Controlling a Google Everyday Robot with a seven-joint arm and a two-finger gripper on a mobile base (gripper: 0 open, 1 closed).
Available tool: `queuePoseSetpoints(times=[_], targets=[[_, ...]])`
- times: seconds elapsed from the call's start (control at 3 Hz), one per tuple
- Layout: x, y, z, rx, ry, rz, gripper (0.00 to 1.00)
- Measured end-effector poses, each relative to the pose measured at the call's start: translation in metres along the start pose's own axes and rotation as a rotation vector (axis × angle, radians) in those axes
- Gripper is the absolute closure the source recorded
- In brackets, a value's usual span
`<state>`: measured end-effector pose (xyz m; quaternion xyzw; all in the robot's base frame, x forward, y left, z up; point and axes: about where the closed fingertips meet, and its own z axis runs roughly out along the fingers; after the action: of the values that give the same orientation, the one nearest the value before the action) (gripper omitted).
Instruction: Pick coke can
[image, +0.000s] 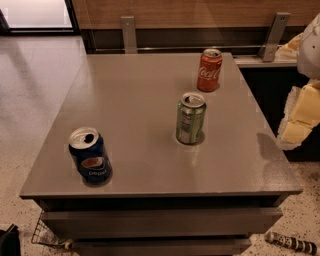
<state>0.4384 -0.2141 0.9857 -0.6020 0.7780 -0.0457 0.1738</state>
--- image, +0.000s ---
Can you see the black bag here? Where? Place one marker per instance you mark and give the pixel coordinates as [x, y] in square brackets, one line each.
[10, 242]

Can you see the black white patterned stick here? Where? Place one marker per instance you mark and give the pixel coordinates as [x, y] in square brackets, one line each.
[292, 243]

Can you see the lower grey drawer front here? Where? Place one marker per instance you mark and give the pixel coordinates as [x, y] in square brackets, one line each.
[163, 247]

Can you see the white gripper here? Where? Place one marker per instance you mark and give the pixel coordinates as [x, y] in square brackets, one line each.
[310, 50]

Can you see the upper grey drawer front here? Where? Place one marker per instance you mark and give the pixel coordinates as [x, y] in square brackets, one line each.
[161, 223]

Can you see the metal bracket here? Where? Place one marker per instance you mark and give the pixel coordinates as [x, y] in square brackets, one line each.
[129, 34]
[268, 50]

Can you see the left metal bracket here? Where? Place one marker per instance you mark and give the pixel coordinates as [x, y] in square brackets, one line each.
[129, 34]

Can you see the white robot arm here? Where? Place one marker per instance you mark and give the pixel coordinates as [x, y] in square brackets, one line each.
[308, 54]

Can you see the grey drawer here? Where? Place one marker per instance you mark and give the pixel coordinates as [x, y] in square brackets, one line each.
[163, 247]
[161, 223]

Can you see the green soda can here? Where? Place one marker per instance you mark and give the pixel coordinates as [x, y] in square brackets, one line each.
[191, 110]

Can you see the right metal bracket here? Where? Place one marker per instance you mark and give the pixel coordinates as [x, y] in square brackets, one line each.
[268, 50]

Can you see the orange Coca-Cola can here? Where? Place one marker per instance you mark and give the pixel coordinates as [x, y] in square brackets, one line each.
[209, 70]

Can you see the grey drawer cabinet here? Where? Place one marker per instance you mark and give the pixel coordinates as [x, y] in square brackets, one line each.
[131, 100]

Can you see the wire basket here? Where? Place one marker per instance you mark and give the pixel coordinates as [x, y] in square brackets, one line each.
[42, 235]

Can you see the blue Pepsi can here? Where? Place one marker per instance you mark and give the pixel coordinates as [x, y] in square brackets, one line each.
[87, 149]

